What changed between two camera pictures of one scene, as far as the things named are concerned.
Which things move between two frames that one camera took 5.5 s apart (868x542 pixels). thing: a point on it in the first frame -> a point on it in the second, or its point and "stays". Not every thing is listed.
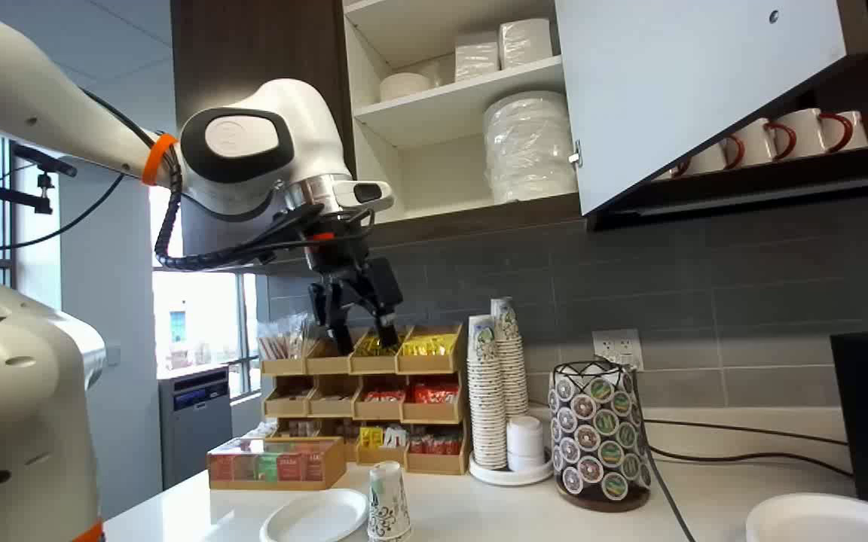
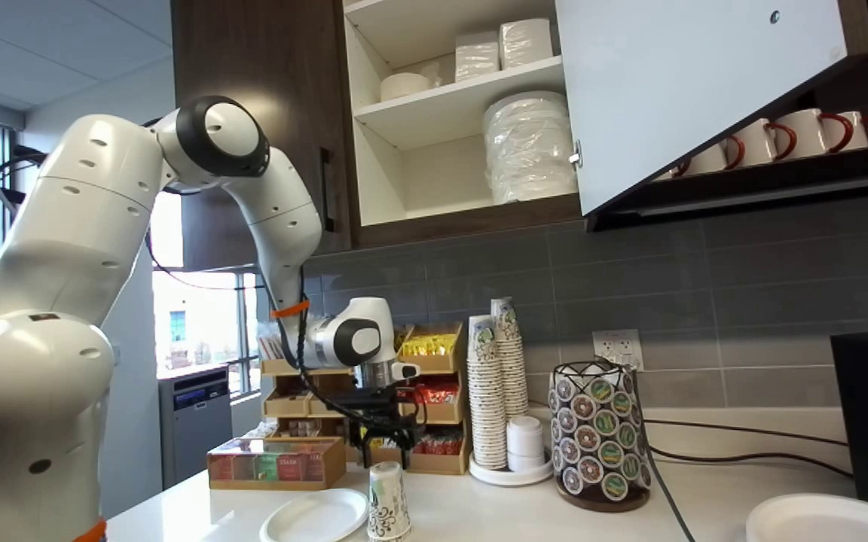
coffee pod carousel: [596, 436] stays
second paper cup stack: [516, 368] stays
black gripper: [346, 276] -> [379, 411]
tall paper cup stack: [487, 392] stays
